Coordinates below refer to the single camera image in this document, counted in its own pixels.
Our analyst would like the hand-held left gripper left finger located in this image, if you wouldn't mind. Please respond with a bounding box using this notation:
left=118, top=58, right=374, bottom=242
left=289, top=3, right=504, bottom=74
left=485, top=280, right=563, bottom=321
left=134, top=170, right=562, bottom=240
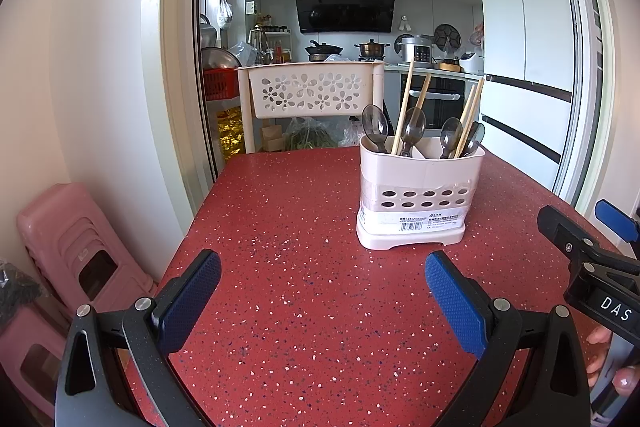
left=54, top=248, right=223, bottom=427

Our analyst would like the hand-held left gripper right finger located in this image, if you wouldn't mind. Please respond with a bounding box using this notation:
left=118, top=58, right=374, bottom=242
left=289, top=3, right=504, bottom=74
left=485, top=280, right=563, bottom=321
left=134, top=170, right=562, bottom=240
left=424, top=250, right=593, bottom=427

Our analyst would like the steel stockpot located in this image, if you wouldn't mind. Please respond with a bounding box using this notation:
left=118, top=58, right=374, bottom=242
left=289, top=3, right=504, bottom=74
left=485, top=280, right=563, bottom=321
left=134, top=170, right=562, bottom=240
left=199, top=13, right=221, bottom=48

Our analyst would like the gold foil bag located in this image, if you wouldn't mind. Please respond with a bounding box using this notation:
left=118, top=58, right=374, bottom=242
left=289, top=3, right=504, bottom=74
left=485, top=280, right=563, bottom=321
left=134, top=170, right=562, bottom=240
left=216, top=109, right=247, bottom=158

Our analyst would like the black built-in oven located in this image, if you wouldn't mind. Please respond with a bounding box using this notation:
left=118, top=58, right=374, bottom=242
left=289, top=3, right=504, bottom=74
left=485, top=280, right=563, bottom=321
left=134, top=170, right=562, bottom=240
left=399, top=73, right=481, bottom=138

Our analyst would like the small cardboard box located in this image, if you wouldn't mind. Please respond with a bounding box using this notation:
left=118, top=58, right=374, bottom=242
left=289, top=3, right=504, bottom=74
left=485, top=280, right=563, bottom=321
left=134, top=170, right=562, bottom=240
left=261, top=124, right=286, bottom=152

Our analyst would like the metal pan lid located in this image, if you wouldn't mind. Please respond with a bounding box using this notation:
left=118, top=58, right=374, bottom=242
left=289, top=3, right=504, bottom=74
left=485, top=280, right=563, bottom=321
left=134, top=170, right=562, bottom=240
left=201, top=47, right=238, bottom=70

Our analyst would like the red plastic basket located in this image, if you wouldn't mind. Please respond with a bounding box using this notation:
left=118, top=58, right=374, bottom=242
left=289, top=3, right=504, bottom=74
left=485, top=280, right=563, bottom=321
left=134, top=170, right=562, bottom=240
left=202, top=68, right=240, bottom=102

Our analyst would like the black textured bag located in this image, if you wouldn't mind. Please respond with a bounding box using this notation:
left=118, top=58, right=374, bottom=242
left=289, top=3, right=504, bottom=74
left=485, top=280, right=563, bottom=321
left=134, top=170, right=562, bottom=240
left=0, top=259, right=43, bottom=325

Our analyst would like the pink plastic stool stack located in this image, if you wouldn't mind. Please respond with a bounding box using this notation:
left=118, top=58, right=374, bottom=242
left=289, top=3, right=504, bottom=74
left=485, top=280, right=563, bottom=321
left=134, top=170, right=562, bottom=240
left=15, top=183, right=161, bottom=313

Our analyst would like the white plastic utensil holder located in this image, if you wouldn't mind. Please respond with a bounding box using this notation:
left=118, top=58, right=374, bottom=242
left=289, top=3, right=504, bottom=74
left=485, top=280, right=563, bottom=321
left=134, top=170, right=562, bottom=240
left=356, top=134, right=487, bottom=252

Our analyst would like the small white appliance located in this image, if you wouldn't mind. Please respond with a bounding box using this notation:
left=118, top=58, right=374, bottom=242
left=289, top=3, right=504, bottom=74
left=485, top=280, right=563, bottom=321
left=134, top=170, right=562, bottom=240
left=459, top=52, right=485, bottom=75

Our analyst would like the black range hood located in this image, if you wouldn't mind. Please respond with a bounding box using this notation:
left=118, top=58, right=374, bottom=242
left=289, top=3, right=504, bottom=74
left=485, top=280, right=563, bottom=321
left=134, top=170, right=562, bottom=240
left=292, top=0, right=398, bottom=34

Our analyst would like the white spice rack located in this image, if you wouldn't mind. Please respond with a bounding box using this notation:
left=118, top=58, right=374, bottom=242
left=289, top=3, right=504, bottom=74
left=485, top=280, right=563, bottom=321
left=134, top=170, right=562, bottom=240
left=250, top=24, right=293, bottom=65

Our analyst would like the black wok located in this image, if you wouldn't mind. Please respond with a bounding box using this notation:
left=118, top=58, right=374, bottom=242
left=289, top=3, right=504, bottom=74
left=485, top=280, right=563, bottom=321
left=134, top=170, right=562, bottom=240
left=305, top=40, right=345, bottom=62

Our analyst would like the silver rice cooker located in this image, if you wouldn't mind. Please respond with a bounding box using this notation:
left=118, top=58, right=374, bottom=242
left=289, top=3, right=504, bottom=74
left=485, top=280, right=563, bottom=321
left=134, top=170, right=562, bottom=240
left=396, top=34, right=435, bottom=66

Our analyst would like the white refrigerator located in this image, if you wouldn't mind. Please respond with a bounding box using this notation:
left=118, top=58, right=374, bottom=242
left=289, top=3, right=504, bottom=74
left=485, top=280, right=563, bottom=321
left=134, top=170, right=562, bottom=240
left=472, top=0, right=576, bottom=192

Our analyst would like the cooking pot with lid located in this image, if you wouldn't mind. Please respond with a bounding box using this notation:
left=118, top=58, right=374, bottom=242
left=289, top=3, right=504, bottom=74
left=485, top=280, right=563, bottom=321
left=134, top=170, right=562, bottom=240
left=354, top=39, right=391, bottom=59

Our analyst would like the white flower-cutout storage cart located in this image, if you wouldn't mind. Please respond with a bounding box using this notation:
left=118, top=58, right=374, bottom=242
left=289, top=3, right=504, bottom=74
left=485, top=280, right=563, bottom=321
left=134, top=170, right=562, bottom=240
left=235, top=62, right=386, bottom=154

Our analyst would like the person's right hand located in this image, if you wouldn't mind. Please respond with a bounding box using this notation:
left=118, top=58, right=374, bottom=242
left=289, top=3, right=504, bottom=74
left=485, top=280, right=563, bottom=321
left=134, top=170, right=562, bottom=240
left=586, top=326, right=640, bottom=399

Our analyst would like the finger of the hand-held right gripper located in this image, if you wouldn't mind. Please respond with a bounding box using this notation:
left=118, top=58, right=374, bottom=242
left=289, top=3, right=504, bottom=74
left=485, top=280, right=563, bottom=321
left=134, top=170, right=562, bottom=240
left=595, top=200, right=640, bottom=244
left=536, top=205, right=601, bottom=265

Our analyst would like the bag of green vegetables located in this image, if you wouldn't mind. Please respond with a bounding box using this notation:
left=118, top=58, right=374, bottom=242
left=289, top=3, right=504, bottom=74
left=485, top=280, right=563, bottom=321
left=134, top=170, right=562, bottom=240
left=285, top=117, right=363, bottom=152

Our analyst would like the white door frame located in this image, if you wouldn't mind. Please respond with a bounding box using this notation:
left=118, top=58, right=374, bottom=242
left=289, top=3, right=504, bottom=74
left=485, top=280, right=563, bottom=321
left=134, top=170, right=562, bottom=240
left=160, top=0, right=616, bottom=228

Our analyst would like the round black rack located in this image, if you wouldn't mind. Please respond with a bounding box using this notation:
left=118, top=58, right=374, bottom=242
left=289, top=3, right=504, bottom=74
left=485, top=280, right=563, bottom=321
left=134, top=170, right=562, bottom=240
left=433, top=23, right=463, bottom=51

